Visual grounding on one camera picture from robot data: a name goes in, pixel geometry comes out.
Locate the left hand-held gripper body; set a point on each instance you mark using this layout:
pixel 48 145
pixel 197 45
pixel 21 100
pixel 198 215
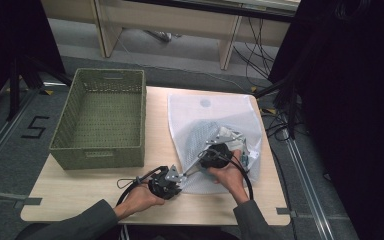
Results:
pixel 163 186

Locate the white mesh laundry bag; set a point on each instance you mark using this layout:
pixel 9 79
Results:
pixel 213 110

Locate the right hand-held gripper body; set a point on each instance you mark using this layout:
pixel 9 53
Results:
pixel 215 156

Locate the person's left hand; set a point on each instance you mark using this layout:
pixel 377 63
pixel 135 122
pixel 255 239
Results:
pixel 140 200

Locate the green woven basket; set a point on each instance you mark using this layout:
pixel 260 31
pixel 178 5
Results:
pixel 103 123

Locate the person's right hand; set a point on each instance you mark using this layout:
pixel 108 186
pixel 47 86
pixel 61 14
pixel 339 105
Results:
pixel 231 176

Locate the black tripod stand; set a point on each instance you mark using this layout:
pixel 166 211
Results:
pixel 16 86

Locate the black curtain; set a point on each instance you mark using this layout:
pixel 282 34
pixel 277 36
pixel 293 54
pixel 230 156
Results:
pixel 10 40
pixel 353 100

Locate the white and teal garment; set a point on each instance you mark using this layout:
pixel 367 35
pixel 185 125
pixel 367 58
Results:
pixel 246 150

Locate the light wooden bench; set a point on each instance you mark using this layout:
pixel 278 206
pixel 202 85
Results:
pixel 166 16

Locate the metal floor rail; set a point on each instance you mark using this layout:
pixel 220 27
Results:
pixel 308 186
pixel 3 133

